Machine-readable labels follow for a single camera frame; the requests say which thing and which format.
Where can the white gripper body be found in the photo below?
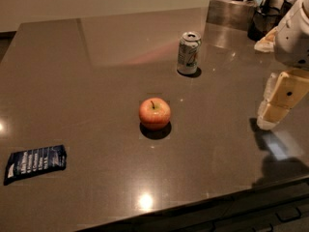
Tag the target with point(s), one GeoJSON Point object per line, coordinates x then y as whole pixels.
{"type": "Point", "coordinates": [294, 41]}

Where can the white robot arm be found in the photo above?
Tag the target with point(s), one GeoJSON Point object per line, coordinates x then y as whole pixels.
{"type": "Point", "coordinates": [291, 48]}

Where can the red yellow apple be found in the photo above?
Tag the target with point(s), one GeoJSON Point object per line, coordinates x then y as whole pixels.
{"type": "Point", "coordinates": [154, 114]}

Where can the black mesh basket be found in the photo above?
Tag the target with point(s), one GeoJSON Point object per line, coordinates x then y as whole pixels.
{"type": "Point", "coordinates": [263, 20]}

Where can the steel snack dispenser base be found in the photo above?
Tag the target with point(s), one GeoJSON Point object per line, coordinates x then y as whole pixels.
{"type": "Point", "coordinates": [230, 13]}

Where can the silver 7up can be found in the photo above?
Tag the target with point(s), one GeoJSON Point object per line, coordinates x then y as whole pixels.
{"type": "Point", "coordinates": [189, 46]}

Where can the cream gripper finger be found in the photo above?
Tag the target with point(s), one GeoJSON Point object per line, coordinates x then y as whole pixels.
{"type": "Point", "coordinates": [269, 115]}
{"type": "Point", "coordinates": [291, 87]}

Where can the dark blue snack bar wrapper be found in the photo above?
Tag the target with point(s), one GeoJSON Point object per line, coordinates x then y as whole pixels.
{"type": "Point", "coordinates": [34, 162]}

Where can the dark drawer handle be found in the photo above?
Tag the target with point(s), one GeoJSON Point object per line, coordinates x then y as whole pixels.
{"type": "Point", "coordinates": [289, 214]}

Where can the white crumpled napkin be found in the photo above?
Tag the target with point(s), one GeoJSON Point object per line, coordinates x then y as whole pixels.
{"type": "Point", "coordinates": [266, 43]}

